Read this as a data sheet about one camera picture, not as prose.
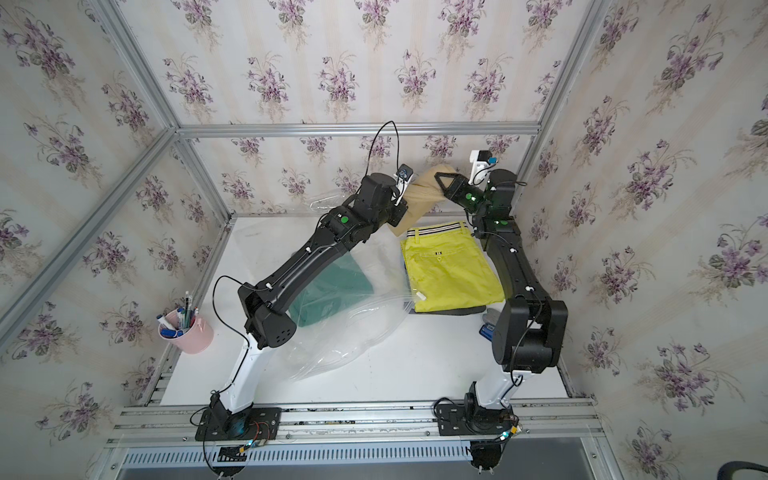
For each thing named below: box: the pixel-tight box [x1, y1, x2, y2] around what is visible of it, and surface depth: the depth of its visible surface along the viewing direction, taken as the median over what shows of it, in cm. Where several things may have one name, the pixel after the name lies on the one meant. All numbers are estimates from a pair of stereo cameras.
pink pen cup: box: [156, 291, 214, 355], surface depth 82 cm
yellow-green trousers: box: [400, 221, 505, 313], surface depth 92 cm
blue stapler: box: [479, 323, 496, 341], surface depth 89 cm
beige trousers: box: [388, 164, 457, 237], surface depth 77 cm
